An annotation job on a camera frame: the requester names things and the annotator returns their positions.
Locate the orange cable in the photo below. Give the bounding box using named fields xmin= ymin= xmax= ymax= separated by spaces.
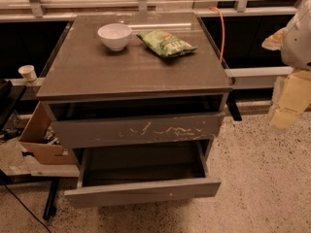
xmin=209 ymin=5 xmax=226 ymax=64

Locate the green chip bag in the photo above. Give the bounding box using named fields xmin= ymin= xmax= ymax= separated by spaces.
xmin=137 ymin=30 xmax=196 ymax=58

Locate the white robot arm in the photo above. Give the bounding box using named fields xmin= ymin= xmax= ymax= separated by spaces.
xmin=261 ymin=0 xmax=311 ymax=134

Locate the grey drawer cabinet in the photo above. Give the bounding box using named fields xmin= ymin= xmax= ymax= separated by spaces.
xmin=37 ymin=13 xmax=232 ymax=164

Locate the white ceramic bowl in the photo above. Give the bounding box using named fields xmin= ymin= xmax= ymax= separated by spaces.
xmin=97 ymin=23 xmax=132 ymax=51

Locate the white paper cup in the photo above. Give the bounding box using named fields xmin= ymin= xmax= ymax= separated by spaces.
xmin=18 ymin=65 xmax=37 ymax=83

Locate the brown cardboard box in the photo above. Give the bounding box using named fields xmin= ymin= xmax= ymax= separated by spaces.
xmin=19 ymin=103 xmax=74 ymax=165

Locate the grey drawer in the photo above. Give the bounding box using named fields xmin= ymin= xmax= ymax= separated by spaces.
xmin=65 ymin=140 xmax=221 ymax=208
xmin=52 ymin=113 xmax=225 ymax=149

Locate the black floor cable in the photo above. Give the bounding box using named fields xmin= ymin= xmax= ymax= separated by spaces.
xmin=0 ymin=180 xmax=52 ymax=233

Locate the black table leg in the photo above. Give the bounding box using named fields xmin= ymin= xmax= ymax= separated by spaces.
xmin=43 ymin=178 xmax=59 ymax=220

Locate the grey top drawer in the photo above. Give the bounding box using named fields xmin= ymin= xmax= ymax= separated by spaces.
xmin=52 ymin=113 xmax=225 ymax=149

